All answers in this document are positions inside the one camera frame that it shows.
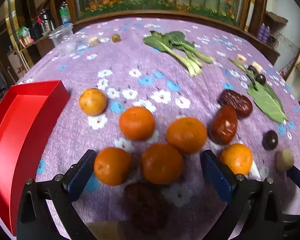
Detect small potato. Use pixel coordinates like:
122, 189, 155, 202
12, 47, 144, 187
275, 149, 295, 172

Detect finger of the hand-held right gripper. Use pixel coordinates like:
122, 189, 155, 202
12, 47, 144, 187
287, 165, 300, 192

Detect orange mandarin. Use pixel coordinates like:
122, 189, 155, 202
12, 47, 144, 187
119, 106, 156, 141
94, 147, 132, 186
79, 88, 107, 117
166, 117, 208, 155
220, 143, 253, 175
141, 144, 184, 185

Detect green bok choy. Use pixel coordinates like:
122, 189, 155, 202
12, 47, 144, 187
143, 31, 214, 77

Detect green leaf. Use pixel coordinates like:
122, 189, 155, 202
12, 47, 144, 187
247, 83, 289, 124

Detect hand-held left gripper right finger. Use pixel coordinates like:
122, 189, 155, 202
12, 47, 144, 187
200, 150, 294, 240

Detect black kettle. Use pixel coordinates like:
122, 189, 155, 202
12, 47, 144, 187
29, 21, 43, 40

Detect clear plastic cup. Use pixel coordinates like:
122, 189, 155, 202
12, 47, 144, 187
49, 23, 76, 57

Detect red jujube date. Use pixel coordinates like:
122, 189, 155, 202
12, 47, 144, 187
125, 182, 168, 233
209, 104, 238, 145
219, 89, 253, 118

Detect purple bottles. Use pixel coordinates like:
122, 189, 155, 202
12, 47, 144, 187
257, 23, 271, 41

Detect red tray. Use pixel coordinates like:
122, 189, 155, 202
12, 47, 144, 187
0, 80, 71, 237

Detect green snack bag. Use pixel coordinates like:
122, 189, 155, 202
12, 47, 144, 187
17, 26, 30, 38

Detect steel thermos jug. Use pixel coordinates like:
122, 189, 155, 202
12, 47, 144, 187
41, 9, 55, 32

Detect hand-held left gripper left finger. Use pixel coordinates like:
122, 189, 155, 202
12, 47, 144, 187
16, 149, 98, 240

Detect dark purple plum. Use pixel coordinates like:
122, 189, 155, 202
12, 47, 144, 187
262, 130, 279, 151

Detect clear water bottle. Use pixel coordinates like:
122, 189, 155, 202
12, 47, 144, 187
59, 2, 71, 25

